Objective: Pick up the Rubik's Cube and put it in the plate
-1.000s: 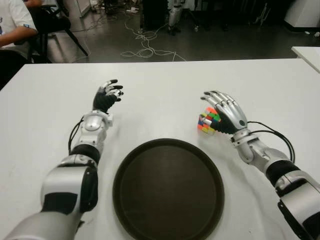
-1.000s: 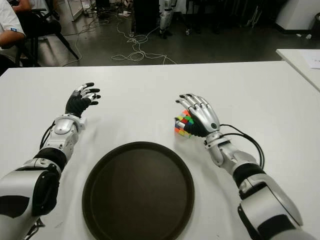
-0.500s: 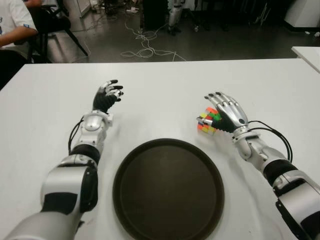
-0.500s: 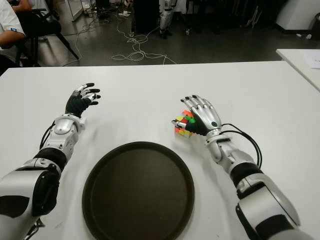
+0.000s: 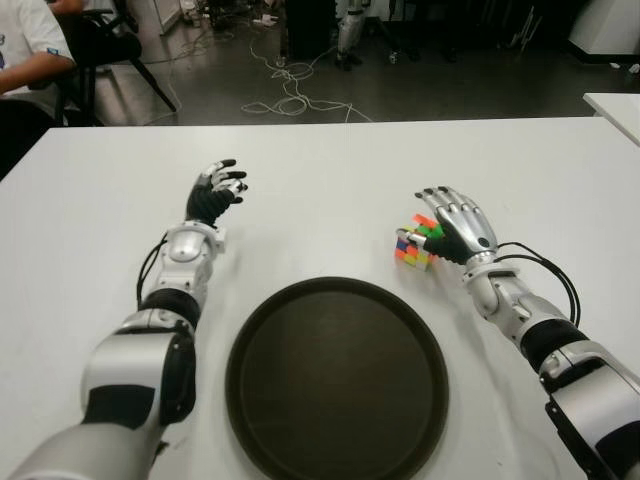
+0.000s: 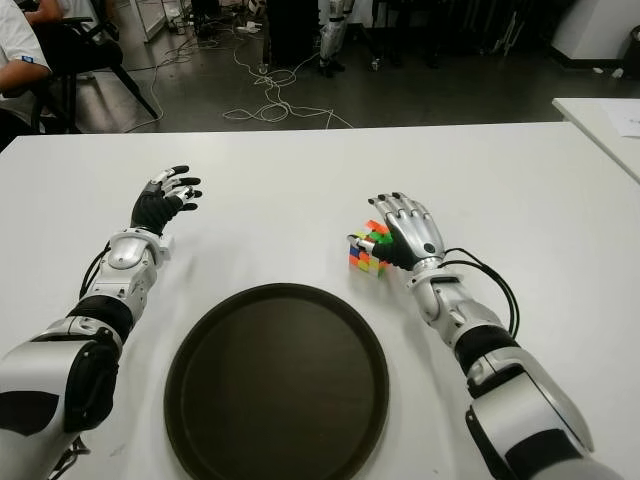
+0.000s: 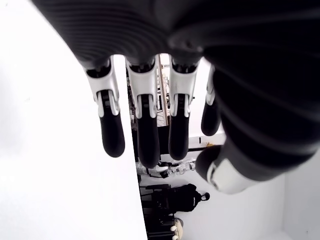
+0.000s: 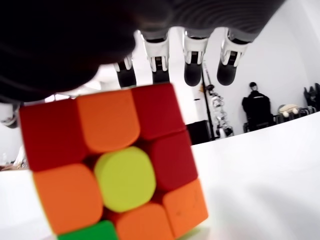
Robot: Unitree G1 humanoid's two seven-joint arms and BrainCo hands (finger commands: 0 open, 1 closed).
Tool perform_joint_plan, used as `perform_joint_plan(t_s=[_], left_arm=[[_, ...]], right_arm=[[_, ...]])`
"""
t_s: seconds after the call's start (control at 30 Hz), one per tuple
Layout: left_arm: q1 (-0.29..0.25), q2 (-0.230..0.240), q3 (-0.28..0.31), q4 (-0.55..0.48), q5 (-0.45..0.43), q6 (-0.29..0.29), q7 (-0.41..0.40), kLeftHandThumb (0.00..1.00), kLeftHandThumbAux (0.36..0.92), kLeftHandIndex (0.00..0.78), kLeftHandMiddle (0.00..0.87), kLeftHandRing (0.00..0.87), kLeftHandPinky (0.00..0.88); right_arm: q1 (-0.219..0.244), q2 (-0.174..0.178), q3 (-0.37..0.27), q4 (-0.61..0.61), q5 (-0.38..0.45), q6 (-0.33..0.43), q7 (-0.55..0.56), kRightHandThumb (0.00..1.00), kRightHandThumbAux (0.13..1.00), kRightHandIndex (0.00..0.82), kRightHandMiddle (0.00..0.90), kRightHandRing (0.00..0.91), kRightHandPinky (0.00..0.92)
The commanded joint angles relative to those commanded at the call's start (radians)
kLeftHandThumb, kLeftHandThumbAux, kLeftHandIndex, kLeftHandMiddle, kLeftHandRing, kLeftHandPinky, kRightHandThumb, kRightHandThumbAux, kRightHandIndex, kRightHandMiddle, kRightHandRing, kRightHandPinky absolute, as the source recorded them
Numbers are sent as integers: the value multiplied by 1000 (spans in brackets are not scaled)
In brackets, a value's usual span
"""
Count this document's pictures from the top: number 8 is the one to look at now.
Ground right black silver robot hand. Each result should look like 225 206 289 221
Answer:
0 0 286 129

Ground multicolour Rubik's cube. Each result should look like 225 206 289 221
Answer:
18 82 210 240

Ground long black pole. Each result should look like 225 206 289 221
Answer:
201 62 216 131

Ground black cabinet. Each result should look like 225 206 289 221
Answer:
186 119 213 146

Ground silver humanoid robot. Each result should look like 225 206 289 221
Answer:
211 94 235 137

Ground mannequin in black jacket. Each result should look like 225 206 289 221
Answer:
241 81 274 132

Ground black shelf rack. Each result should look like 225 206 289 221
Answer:
243 112 309 133

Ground cream plush toy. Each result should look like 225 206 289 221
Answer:
278 103 300 117

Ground black folded chairs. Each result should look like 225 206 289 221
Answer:
303 83 320 113

